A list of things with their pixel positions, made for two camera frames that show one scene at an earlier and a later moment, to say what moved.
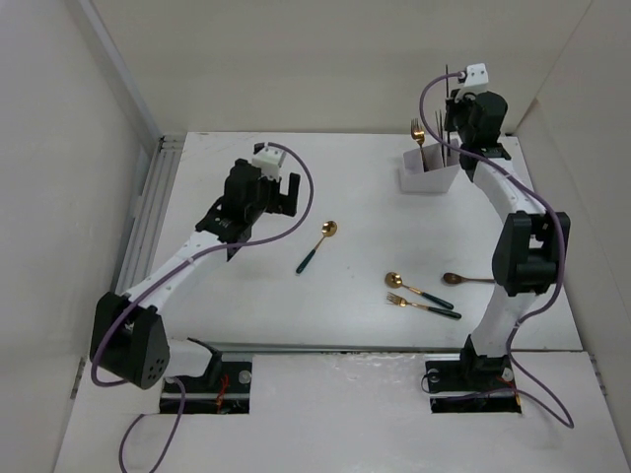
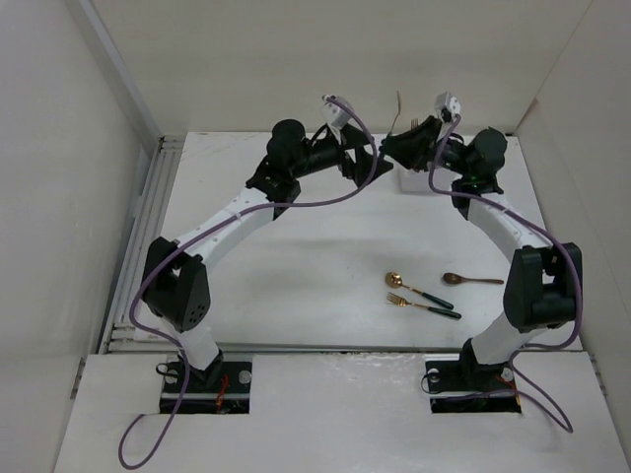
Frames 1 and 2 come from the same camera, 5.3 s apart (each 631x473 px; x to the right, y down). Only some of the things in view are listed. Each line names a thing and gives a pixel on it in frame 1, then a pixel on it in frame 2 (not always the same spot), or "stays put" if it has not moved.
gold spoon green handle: x=395 y=281 stays put
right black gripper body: x=459 y=114 to x=423 y=153
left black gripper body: x=269 y=198 to x=351 y=169
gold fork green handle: x=437 y=310 stays put
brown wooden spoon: x=455 y=278 stays put
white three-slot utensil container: x=437 y=177 stays put
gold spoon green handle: x=328 y=229 to x=399 y=107
